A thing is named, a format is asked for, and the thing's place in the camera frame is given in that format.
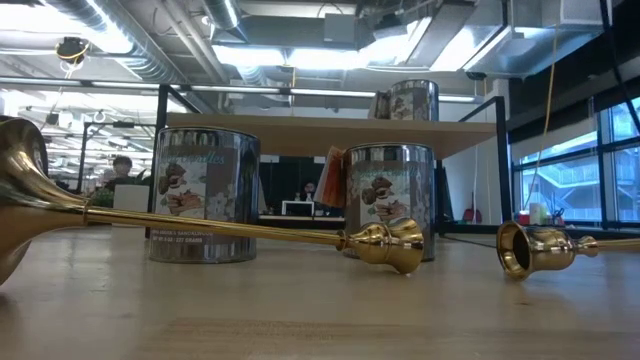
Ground person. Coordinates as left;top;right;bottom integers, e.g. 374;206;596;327
102;155;141;194
298;180;321;202

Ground black ceiling-mounted device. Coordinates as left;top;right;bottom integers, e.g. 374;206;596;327
54;35;91;65

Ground brass candlestick holder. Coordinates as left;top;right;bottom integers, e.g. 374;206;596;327
495;219;640;282
0;115;426;287

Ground yellow hanging cable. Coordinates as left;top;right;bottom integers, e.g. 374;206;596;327
522;24;559;211

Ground wooden shelf riser black legs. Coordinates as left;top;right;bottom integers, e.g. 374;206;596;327
144;83;515;239

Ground glass jar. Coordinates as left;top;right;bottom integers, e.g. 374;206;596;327
368;78;441;122
148;125;261;265
313;142;437;262

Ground black aluminium table frame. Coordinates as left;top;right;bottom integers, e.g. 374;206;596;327
435;0;640;240

